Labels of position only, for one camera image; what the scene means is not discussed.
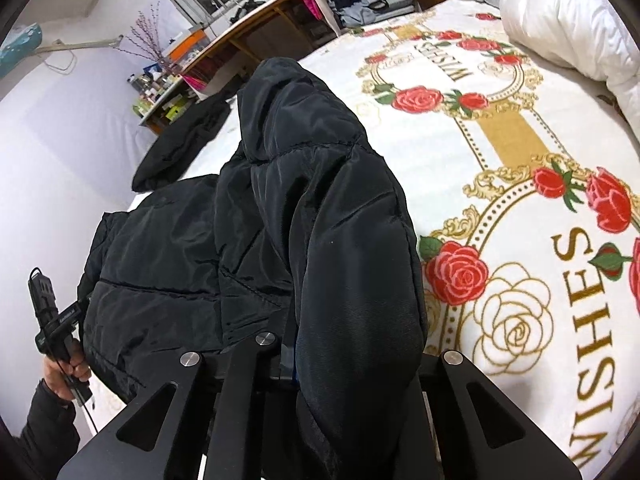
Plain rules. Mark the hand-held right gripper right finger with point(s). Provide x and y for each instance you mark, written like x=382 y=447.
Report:
x=450 y=400

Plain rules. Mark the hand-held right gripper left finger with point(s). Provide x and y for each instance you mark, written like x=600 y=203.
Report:
x=250 y=375

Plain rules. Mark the black puffer jacket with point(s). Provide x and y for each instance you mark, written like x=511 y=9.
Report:
x=300 y=210

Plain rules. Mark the person's left forearm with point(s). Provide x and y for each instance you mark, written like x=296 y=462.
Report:
x=40 y=435

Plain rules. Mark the pile of dark clothes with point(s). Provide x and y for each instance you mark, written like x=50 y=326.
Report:
x=360 y=5

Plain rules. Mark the person's left hand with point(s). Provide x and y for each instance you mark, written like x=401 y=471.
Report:
x=57 y=380

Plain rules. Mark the clutter of small bottles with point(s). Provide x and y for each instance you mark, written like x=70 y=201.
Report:
x=160 y=90

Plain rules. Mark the teal patterned object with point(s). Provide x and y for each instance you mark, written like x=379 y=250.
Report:
x=20 y=47

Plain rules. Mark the rose printed blanket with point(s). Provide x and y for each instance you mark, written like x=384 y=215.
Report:
x=500 y=135

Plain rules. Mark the dried flower branches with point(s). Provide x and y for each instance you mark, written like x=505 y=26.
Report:
x=145 y=40

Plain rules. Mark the orange box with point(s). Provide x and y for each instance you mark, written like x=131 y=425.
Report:
x=187 y=42

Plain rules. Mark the wooden desk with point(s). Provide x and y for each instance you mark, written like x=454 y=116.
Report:
x=260 y=15

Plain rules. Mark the white duvet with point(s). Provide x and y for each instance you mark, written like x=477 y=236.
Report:
x=560 y=20

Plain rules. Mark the wall pipe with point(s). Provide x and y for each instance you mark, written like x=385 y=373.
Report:
x=75 y=46

